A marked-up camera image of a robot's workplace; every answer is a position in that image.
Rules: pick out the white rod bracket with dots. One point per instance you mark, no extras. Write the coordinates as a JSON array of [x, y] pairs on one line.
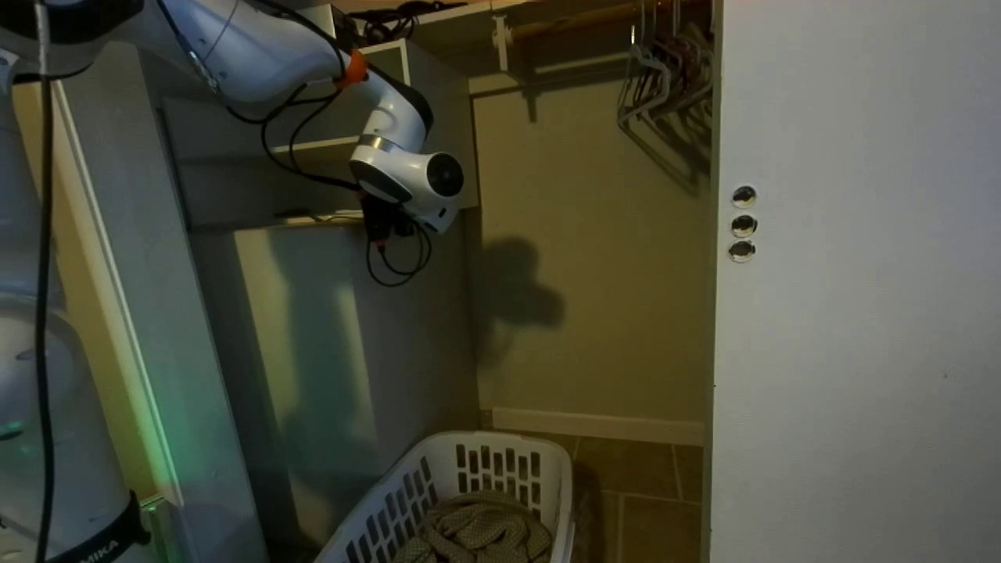
[[500, 40]]

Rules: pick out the grey plastic clothes hanger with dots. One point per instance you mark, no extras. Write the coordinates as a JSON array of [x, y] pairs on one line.
[[641, 89]]

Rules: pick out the white door with holes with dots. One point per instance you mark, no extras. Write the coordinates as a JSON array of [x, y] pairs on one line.
[[855, 314]]

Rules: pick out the white cubby shelf unit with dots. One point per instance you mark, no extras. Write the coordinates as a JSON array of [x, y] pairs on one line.
[[315, 362]]

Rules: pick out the white baseboard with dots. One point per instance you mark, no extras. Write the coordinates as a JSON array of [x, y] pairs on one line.
[[595, 426]]

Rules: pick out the dark clothes hanger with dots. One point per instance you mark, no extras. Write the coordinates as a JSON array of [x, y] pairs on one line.
[[682, 143]]

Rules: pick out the white plastic laundry basket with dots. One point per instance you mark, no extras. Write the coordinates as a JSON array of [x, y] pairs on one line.
[[488, 451]]

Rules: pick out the grey clothes pile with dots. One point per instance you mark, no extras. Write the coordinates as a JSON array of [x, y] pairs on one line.
[[479, 531]]

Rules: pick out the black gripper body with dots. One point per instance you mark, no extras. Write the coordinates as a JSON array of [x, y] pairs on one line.
[[392, 220]]

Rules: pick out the wooden closet shelf board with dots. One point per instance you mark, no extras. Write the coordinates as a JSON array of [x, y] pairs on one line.
[[470, 34]]

